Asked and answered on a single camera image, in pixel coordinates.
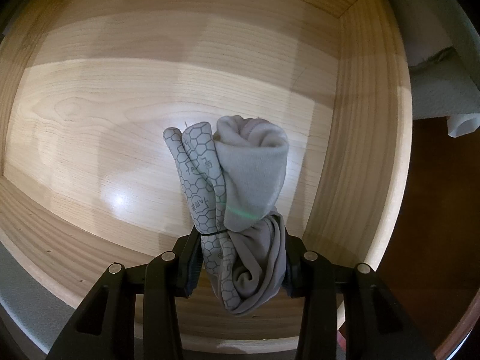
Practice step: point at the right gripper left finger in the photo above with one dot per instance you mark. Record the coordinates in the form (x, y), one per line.
(102, 327)

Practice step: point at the taupe knotted underwear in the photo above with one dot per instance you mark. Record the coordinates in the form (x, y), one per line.
(231, 175)

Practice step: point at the wooden top drawer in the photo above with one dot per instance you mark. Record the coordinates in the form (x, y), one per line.
(89, 86)

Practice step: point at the orange wooden furniture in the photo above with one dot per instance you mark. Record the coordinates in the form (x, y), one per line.
(458, 335)

